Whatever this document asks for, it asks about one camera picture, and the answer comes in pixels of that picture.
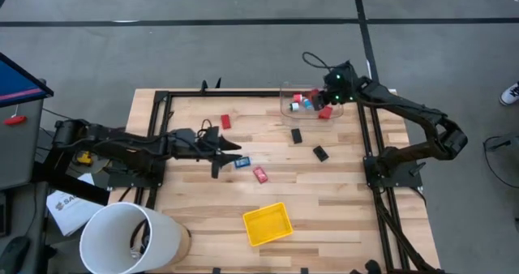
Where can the red printed flat box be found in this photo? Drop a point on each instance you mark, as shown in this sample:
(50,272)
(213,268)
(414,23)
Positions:
(260,174)

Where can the black aluminium table frame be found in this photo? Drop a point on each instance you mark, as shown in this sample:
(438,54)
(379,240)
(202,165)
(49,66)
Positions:
(263,93)

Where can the black keyboard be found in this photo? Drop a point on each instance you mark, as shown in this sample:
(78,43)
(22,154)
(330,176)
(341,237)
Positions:
(3,213)

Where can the yellow plastic basket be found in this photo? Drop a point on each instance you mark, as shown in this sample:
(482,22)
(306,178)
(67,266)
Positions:
(267,224)

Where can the pink white charger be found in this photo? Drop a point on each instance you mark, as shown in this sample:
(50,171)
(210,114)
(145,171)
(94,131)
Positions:
(297,98)

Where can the blue white charger cube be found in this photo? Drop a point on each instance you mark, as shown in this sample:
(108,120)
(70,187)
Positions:
(308,104)

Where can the blue monitor screen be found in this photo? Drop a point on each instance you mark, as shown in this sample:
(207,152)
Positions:
(14,83)

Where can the plain red box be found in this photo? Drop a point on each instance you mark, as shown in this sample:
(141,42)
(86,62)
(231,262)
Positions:
(226,121)

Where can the clear plastic container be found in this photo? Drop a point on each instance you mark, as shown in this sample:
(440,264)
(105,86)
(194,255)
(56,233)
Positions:
(336,114)

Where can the white printed paper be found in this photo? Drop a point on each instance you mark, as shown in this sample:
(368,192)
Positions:
(73,213)

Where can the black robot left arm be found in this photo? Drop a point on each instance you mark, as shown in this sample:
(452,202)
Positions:
(121,140)

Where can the grey cabinet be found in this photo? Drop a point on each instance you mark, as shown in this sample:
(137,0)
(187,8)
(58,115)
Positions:
(20,152)

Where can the black computer mouse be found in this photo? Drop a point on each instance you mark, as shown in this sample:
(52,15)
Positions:
(12,254)

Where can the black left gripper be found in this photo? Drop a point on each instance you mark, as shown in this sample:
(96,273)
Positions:
(188,144)

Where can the blue printed box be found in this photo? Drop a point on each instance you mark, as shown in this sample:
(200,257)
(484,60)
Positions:
(242,162)

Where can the white table label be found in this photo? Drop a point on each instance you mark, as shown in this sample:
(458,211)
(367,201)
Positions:
(391,91)

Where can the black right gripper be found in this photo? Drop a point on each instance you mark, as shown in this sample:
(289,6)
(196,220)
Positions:
(342,86)

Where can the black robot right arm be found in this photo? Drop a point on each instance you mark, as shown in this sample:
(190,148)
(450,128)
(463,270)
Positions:
(405,108)

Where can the red button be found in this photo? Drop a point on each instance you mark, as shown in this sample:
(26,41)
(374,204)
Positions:
(15,120)

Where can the black flat box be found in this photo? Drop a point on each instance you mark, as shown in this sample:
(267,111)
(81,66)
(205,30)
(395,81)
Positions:
(296,136)
(320,153)

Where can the person's foot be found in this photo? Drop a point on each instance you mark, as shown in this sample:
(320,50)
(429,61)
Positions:
(510,95)

